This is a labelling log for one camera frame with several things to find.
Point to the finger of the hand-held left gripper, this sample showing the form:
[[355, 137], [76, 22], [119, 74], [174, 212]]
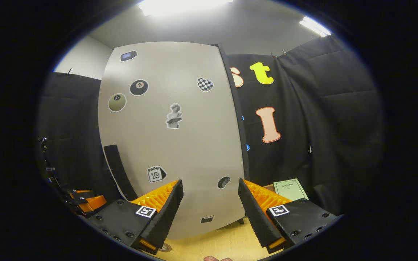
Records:
[[82, 193], [93, 203]]

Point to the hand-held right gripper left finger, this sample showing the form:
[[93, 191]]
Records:
[[165, 217]]

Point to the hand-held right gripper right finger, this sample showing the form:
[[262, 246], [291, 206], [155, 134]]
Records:
[[254, 217]]

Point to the round brown coaster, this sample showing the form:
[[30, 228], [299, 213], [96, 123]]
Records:
[[166, 248]]

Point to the white cabinet door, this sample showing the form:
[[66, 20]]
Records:
[[180, 152]]

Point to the pale green book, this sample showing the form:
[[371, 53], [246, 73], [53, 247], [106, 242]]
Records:
[[290, 189]]

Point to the black backdrop cloth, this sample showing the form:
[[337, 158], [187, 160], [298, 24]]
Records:
[[339, 127]]

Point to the ceiling light panel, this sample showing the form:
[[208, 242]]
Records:
[[183, 6], [315, 26]]

